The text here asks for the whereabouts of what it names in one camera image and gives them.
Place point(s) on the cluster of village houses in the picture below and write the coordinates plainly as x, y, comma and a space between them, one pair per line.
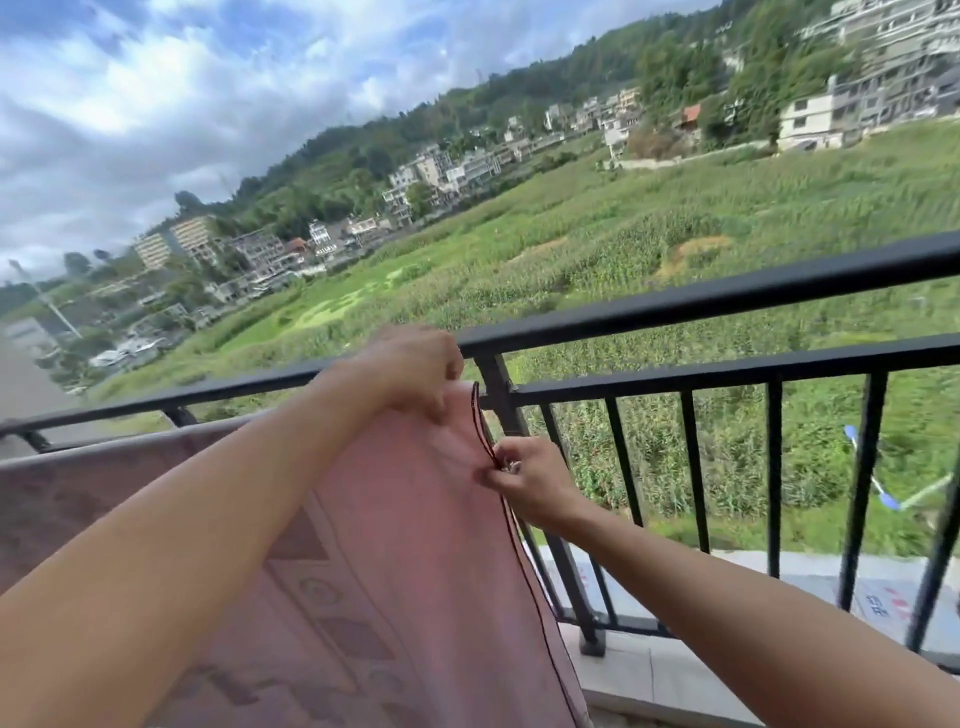
435, 172

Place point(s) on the black metal balcony railing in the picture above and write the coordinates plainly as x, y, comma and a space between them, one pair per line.
750, 292

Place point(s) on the person's left hand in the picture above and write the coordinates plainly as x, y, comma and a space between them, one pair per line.
405, 371

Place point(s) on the street lamp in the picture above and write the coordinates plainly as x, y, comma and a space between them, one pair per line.
850, 433

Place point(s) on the person's right hand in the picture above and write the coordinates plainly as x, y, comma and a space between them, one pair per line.
540, 487

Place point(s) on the pink patterned bed sheet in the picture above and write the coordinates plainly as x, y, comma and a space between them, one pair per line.
405, 562

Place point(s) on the person's right forearm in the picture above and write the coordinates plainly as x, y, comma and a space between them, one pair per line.
750, 630

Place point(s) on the person's left forearm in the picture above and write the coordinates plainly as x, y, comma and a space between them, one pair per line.
150, 570

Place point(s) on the white multi-storey buildings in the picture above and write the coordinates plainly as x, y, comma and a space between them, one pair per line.
885, 67

